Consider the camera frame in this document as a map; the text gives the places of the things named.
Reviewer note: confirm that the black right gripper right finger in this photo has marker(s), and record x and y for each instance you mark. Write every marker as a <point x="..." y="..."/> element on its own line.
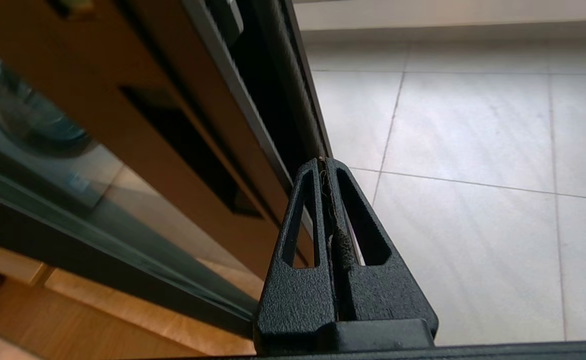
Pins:
<point x="387" y="300"/>

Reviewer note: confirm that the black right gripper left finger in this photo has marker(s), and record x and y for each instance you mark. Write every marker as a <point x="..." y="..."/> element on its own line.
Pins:
<point x="292" y="300"/>

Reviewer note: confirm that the grey front-load washing machine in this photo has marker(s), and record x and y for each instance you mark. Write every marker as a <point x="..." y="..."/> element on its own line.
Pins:
<point x="33" y="115"/>

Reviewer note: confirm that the sliding glass door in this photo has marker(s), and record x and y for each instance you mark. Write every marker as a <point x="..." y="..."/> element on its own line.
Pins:
<point x="98" y="75"/>

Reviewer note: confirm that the brown framed fixed glass door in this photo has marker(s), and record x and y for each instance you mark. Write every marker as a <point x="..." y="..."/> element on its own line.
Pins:
<point x="123" y="260"/>

